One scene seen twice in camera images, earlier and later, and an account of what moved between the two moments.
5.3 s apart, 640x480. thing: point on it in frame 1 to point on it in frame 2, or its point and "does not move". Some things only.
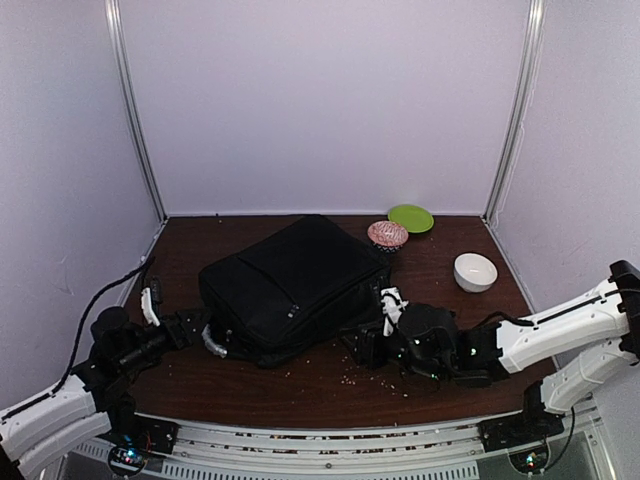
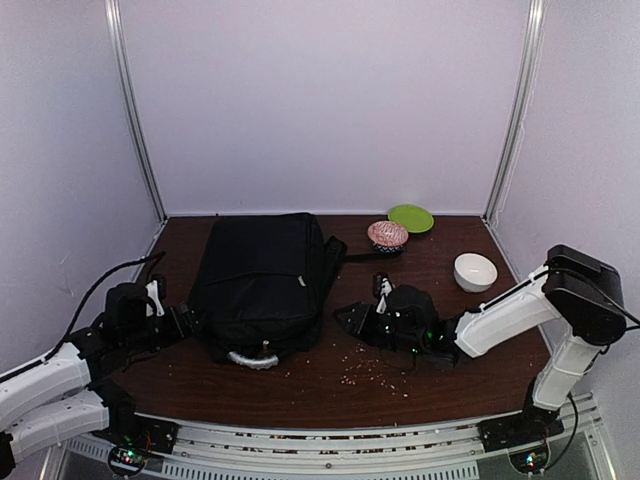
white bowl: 475,273 does not move
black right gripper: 369,344 to 360,322
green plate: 415,218 does not move
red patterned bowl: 387,236 does not move
